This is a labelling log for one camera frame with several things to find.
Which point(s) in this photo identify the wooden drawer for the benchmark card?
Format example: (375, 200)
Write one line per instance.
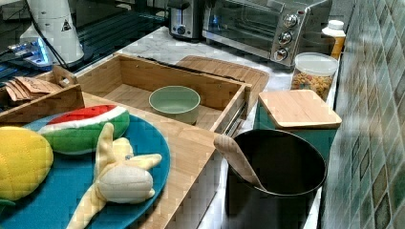
(130, 81)

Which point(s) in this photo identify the wooden drawer cabinet top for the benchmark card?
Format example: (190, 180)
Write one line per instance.
(192, 179)

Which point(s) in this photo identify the green ceramic bowl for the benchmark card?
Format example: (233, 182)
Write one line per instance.
(176, 102)

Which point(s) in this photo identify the wooden spatula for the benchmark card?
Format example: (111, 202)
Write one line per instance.
(235, 157)

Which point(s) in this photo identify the wooden cutting board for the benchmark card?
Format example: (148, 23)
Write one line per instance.
(257, 79)

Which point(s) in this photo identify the black silver toaster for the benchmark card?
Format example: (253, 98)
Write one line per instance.
(185, 18)

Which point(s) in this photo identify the teal box with wooden lid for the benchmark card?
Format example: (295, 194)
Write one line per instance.
(300, 112)

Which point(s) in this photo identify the plush peeled banana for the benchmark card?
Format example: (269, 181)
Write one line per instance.
(119, 177)

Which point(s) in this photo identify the black utensil holder pot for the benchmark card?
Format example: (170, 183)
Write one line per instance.
(290, 169)

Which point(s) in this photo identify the silver toaster oven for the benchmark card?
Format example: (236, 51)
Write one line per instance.
(271, 29)

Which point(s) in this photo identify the plush watermelon slice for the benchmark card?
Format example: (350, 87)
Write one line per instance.
(77, 132)

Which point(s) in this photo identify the blue round plate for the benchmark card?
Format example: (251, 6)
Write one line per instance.
(52, 204)

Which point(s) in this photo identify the white cap orange bottle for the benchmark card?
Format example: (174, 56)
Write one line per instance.
(335, 30)

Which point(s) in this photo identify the brown tea bag box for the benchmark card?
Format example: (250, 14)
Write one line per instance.
(23, 89)

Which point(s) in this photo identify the yellow plush lemon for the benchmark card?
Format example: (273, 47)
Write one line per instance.
(26, 159)

